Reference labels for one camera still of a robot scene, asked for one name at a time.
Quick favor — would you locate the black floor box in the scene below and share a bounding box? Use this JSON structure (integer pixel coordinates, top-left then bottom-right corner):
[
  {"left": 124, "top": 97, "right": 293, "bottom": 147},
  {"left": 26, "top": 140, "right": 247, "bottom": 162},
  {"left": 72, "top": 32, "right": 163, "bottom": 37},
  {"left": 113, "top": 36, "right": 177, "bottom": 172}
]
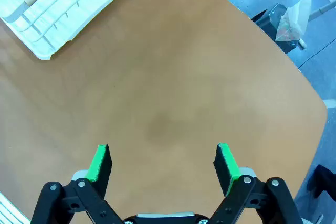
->
[{"left": 251, "top": 3, "right": 300, "bottom": 55}]

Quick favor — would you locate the black floor cable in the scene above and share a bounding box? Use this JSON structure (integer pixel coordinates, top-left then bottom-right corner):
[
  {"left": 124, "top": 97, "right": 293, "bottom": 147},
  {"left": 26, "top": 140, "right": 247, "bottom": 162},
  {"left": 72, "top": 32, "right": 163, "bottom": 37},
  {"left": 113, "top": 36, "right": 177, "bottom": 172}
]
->
[{"left": 298, "top": 39, "right": 336, "bottom": 69}]

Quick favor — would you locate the black shoe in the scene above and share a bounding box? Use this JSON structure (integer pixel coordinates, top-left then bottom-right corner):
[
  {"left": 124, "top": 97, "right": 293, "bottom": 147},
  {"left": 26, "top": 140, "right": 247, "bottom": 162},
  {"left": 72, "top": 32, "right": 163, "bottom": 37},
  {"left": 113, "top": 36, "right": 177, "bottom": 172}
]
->
[{"left": 306, "top": 164, "right": 336, "bottom": 199}]

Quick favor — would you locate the white wire dish rack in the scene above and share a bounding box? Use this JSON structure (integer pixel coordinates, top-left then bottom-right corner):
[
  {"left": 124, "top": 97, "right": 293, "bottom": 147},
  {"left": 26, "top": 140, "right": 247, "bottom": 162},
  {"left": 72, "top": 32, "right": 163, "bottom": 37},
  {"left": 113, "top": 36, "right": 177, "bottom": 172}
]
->
[{"left": 0, "top": 0, "right": 151, "bottom": 61}]

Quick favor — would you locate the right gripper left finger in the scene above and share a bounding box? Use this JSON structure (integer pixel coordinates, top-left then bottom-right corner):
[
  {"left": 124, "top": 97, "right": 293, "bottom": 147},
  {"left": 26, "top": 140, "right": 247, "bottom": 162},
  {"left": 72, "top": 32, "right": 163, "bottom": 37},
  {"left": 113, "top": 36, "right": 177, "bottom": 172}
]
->
[{"left": 30, "top": 144, "right": 124, "bottom": 224}]

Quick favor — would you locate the white ribbed plastic tray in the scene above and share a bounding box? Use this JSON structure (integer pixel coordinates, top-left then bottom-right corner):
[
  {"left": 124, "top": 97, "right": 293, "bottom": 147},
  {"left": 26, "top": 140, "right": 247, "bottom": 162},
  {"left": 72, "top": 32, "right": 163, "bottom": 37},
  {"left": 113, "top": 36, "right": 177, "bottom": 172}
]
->
[{"left": 0, "top": 191, "right": 32, "bottom": 224}]

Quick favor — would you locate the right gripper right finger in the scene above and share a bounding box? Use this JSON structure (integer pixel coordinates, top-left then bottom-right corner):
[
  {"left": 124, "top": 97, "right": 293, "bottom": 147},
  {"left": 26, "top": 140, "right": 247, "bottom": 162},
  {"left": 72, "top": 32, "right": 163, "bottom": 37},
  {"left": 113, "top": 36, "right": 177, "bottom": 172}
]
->
[{"left": 206, "top": 143, "right": 303, "bottom": 224}]

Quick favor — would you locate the clear plastic bag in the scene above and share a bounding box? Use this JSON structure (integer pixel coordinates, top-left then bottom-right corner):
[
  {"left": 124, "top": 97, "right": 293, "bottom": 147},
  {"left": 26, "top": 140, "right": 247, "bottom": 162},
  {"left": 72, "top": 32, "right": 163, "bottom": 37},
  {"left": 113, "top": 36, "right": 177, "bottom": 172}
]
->
[{"left": 275, "top": 0, "right": 313, "bottom": 43}]

